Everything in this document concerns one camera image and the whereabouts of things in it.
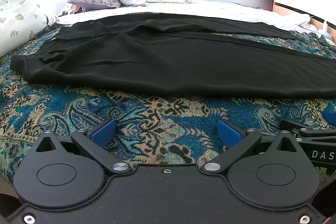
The blue paisley bedspread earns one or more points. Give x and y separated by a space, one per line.
150 129

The white floral duvet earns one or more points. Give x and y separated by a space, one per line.
22 19

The white clutter pile at bedside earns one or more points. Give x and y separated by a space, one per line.
320 28

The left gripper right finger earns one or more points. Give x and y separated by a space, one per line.
240 144

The black pants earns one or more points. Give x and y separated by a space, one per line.
177 55

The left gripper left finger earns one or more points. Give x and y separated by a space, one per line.
92 142

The white bed sheet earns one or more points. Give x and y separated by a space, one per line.
199 10

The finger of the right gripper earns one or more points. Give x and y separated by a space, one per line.
330 116
293 127

